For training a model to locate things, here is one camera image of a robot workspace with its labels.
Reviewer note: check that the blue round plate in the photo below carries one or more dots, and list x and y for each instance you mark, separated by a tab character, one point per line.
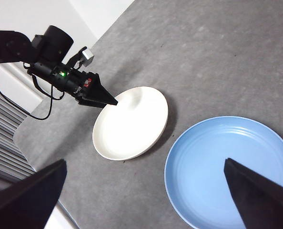
203	171

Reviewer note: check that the white round plate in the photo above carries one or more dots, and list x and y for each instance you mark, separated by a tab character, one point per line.
129	124

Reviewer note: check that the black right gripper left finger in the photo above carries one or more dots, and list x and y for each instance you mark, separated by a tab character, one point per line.
22	198

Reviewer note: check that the pale grey left wrist camera box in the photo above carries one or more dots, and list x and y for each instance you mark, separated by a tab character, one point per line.
87	56

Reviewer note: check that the grey ribbed grille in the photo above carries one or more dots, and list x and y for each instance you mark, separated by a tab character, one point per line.
5	133

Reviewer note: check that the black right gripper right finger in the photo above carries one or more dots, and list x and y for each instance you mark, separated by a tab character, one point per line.
260	198

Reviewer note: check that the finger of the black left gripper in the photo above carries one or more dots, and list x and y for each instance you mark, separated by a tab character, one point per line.
91	103
99	89

